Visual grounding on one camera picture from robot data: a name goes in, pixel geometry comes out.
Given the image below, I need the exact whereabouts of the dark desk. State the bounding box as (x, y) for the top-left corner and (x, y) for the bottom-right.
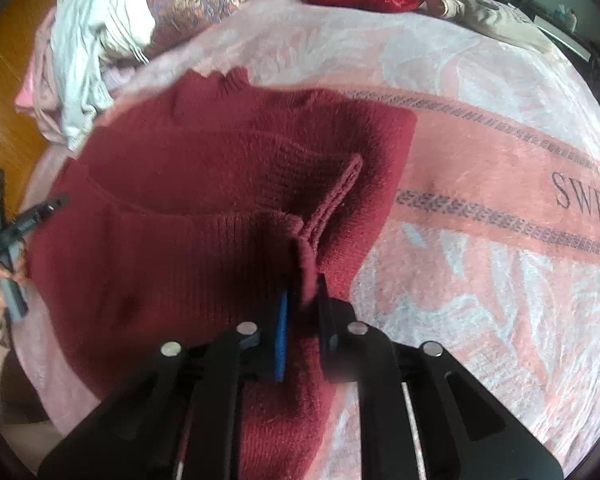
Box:
(530, 2), (592, 59)

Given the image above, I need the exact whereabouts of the beige cloth bag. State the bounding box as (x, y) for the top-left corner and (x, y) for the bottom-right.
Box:
(432, 0), (556, 54)

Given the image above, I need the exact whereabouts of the dark red knit sweater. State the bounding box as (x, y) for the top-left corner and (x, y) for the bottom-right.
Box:
(25, 66), (418, 480)

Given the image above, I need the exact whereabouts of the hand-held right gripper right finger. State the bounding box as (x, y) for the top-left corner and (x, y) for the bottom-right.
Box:
(316, 272), (566, 480)

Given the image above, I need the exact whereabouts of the mauve embroidered pillow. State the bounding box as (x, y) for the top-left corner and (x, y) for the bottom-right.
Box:
(144, 0), (255, 59)

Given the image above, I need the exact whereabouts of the pink floral bed blanket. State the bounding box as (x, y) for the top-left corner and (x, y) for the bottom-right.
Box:
(0, 0), (600, 480)

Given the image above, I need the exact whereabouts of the white clothes pile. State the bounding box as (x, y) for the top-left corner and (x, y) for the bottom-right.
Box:
(50, 0), (157, 152)

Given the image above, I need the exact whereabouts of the light pink garment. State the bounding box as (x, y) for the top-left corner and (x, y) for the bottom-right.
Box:
(14, 7), (116, 147)

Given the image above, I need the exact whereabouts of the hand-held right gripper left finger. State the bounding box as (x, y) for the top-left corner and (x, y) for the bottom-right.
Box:
(37, 290), (290, 480)

